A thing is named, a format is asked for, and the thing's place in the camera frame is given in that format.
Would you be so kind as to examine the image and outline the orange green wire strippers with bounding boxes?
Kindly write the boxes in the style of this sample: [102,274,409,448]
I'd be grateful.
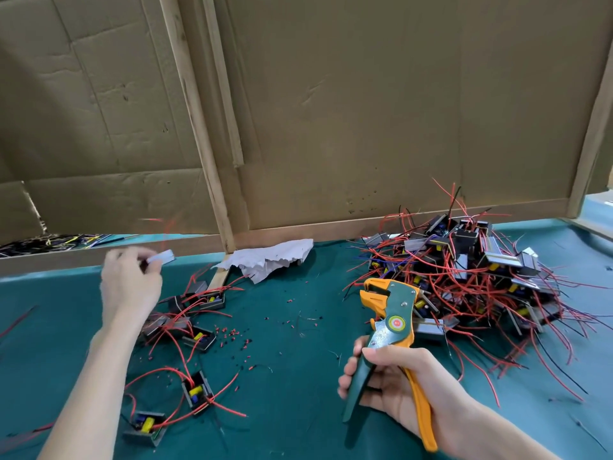
[342,277,440,453]

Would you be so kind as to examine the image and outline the creased brown cardboard panel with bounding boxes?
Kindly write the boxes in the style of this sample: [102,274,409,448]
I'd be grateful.
[0,0,222,243]

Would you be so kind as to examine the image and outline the wooden corner post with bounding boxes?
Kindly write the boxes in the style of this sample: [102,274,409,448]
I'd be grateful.
[565,52,613,219]

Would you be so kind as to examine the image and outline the smooth brown cardboard panel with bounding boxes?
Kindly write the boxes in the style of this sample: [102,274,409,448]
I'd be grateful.
[218,0,613,231]

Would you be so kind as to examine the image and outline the person's right forearm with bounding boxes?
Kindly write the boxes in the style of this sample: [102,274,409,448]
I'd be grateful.
[441,397,561,460]

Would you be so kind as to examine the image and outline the module with red wires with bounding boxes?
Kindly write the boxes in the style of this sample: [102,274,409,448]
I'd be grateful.
[142,213,185,270]

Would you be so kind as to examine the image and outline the heap of black cables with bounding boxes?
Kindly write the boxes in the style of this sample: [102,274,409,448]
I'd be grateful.
[0,233,126,257]

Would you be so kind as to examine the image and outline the short wooden bottom rail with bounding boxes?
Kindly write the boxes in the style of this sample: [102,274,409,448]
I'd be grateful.
[0,234,226,277]

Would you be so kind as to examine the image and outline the person's left hand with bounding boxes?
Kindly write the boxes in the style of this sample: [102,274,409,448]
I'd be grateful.
[100,246,166,334]

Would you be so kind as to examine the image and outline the thin wooden strip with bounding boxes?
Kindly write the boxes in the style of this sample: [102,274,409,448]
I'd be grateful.
[201,0,245,169]

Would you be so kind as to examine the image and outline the person's right hand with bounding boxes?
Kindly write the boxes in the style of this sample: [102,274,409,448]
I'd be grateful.
[337,335,473,439]

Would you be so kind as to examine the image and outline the grey plastic bag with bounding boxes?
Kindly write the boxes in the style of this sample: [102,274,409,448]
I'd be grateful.
[213,238,315,286]

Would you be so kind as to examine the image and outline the flat grey board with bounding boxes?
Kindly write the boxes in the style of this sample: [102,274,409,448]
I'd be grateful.
[573,191,613,240]

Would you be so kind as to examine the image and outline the long wooden bottom rail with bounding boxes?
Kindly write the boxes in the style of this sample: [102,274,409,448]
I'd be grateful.
[234,198,571,250]

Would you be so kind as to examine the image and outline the person's left forearm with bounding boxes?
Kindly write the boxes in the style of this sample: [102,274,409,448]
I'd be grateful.
[36,316,145,460]

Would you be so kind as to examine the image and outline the wide wooden post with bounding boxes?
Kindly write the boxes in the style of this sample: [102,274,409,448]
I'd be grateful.
[158,0,237,253]

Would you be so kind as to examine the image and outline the pile of wired transformers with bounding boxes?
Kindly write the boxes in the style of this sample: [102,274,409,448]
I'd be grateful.
[0,273,248,449]
[345,179,613,403]

